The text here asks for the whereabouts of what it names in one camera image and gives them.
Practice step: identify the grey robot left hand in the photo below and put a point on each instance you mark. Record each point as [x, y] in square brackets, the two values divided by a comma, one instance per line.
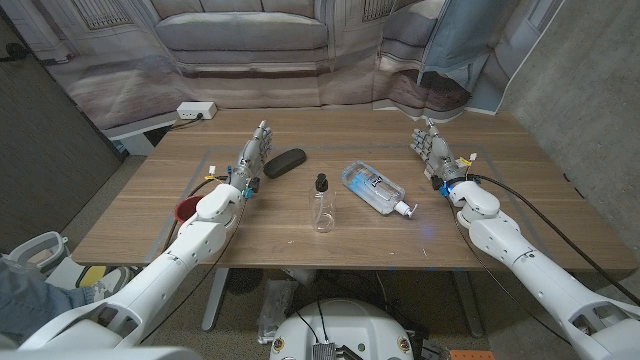
[252, 155]

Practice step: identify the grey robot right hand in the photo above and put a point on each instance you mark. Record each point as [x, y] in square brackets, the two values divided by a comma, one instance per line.
[440, 155]

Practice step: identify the clear dispenser bottle black pump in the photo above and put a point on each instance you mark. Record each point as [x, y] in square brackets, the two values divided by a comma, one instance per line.
[323, 210]

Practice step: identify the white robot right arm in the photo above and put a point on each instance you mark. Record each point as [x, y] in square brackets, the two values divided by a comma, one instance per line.
[525, 270]

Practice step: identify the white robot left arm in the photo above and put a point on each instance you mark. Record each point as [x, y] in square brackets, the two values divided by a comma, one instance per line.
[165, 270]

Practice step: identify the black glasses case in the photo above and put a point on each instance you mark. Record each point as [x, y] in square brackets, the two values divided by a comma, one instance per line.
[284, 163]

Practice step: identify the clear hand sanitizer bottle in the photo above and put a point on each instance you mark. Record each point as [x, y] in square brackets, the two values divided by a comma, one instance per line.
[372, 187]

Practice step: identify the white power strip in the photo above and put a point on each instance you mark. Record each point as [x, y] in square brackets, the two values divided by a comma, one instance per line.
[196, 110]

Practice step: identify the printed sofa backdrop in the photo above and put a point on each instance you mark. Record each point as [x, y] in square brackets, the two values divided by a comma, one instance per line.
[250, 75]

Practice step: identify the red mug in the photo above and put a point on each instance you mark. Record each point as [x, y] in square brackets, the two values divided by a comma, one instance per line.
[185, 209]

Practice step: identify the white side table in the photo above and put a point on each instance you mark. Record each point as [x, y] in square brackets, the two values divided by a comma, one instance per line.
[135, 142]

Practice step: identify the white table leg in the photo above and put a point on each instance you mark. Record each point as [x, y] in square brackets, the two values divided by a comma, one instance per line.
[470, 305]
[215, 300]

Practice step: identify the clear plastic bag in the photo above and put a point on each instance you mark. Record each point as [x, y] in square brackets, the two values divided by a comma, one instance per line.
[275, 310]

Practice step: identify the grey sneaker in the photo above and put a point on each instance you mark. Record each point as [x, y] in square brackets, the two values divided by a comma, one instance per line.
[112, 282]

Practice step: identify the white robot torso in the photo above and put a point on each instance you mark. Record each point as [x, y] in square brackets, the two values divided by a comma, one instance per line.
[340, 330]

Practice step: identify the yellow floor object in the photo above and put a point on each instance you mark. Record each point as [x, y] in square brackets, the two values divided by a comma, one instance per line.
[90, 276]

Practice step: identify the orange block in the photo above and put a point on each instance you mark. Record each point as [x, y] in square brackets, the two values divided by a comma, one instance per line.
[470, 355]

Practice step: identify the person's leg in jeans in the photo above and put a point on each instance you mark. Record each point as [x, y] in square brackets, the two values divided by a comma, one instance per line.
[30, 305]

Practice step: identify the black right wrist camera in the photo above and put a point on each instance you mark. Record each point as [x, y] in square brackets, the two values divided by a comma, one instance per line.
[440, 184]

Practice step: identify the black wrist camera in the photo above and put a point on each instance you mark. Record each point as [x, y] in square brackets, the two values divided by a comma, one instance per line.
[440, 184]
[252, 186]

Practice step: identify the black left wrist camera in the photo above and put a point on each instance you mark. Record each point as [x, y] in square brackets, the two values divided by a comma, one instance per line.
[252, 186]

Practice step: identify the black wall fixture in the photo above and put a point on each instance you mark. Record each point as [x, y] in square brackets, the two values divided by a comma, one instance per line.
[15, 51]

